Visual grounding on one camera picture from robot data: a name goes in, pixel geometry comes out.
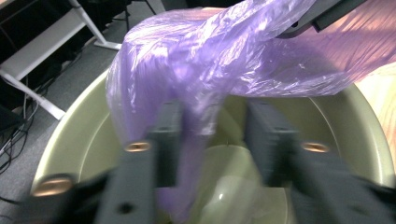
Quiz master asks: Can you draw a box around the white metal desk frame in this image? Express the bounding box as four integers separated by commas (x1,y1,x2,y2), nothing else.
0,0,123,120

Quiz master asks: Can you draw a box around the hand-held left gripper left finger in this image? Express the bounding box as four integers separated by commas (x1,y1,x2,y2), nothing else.
94,101,185,224

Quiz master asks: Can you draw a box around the bundle of floor cables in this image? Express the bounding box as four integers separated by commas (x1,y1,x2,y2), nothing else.
0,77,40,175

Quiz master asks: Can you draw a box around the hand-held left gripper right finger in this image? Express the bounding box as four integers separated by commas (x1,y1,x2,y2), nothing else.
247,100,396,224

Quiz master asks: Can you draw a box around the pale green trash bin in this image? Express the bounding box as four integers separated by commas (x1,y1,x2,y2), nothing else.
31,66,396,224

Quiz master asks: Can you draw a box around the purple plastic trash bag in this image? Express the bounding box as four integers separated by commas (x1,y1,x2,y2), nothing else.
105,0,396,224

